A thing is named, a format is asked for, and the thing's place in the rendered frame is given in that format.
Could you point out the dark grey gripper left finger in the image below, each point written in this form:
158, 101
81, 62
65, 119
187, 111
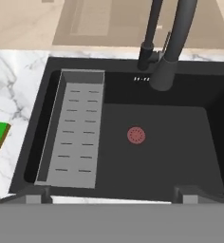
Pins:
34, 195

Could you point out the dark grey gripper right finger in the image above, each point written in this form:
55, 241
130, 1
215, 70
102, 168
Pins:
193, 193

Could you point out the black kitchen sink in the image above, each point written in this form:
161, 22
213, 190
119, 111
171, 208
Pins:
155, 148

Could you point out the grey slotted sink tray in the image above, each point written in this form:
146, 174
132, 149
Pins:
72, 133

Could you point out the red sink drain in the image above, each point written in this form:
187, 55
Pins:
136, 135

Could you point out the dark grey sink tap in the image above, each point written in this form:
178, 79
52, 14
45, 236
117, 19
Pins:
169, 47

